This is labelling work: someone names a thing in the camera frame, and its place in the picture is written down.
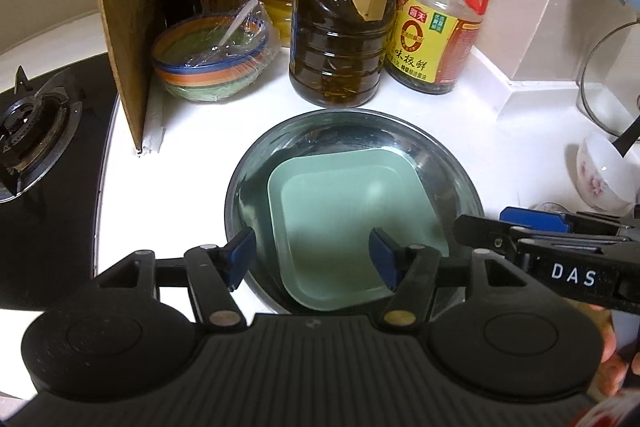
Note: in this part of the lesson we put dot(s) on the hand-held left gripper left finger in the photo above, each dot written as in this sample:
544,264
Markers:
240,257

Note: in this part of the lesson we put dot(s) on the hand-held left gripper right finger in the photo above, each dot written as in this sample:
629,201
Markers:
382,262

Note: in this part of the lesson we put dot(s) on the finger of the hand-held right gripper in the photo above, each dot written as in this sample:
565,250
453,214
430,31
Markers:
535,219
485,234

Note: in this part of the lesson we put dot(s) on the large steel basin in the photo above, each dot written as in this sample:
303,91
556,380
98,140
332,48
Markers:
250,187

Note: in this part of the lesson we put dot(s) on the green square plate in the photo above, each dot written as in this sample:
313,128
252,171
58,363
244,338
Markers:
330,212

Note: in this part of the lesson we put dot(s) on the white floral bowl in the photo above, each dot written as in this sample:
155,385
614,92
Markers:
600,182

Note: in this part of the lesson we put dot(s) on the person's right hand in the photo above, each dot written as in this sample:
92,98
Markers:
612,357

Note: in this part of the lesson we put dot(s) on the glass pot lid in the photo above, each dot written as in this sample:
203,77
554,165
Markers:
600,97

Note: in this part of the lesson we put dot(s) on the red white patterned cloth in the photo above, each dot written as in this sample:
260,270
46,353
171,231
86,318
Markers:
597,414

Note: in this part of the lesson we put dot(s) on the striped colourful bowl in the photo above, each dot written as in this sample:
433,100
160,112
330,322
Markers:
210,79

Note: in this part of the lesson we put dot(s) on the black glass gas stove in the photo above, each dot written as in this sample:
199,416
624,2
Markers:
55,227

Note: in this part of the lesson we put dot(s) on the large dark oil bottle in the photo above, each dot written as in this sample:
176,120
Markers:
330,57

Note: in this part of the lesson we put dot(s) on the clear plastic wrap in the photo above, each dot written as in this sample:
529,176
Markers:
260,34

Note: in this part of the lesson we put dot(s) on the white plastic spoon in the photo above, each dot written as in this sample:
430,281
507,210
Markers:
240,19

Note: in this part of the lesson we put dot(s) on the gas burner grate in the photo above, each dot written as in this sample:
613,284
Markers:
30,122

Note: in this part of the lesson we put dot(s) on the brown cardboard sheet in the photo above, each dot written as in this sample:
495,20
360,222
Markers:
130,32

